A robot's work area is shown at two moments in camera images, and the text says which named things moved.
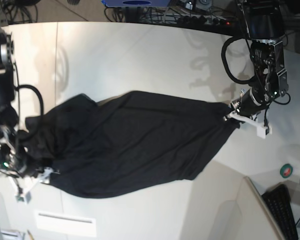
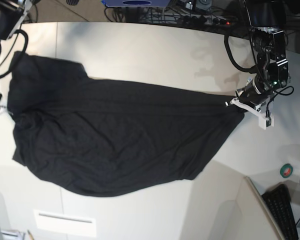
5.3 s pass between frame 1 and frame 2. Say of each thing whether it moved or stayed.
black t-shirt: moved
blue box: stayed
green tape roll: stayed
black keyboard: stayed
